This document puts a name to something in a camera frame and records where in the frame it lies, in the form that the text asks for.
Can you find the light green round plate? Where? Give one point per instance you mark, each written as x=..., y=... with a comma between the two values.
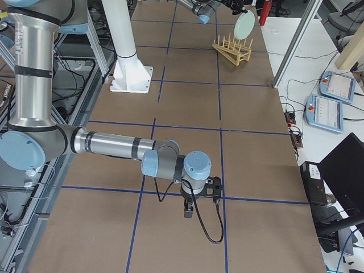
x=244, y=25

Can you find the wooden dish rack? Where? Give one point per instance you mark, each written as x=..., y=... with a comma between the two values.
x=235, y=51

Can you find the red fire extinguisher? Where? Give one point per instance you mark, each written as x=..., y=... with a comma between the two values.
x=265, y=12

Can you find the black office chair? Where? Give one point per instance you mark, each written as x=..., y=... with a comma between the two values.
x=348, y=20

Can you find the wooden beam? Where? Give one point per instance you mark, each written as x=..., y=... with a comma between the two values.
x=352, y=52

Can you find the upper blue teach pendant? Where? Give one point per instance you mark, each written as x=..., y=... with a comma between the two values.
x=337, y=86

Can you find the blue teach pendant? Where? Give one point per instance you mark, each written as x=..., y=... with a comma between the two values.
x=337, y=86
x=325, y=113

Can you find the lower blue teach pendant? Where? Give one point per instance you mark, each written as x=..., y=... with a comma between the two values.
x=325, y=113

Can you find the black orange connector strip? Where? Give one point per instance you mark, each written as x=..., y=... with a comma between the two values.
x=295, y=133

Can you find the black laptop computer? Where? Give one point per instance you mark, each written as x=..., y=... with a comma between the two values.
x=342, y=171

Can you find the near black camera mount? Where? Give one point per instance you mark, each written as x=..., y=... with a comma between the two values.
x=212, y=188

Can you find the aluminium frame post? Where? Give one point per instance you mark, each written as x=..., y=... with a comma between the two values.
x=309, y=14

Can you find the white pedestal column base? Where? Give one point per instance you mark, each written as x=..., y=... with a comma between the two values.
x=130, y=75

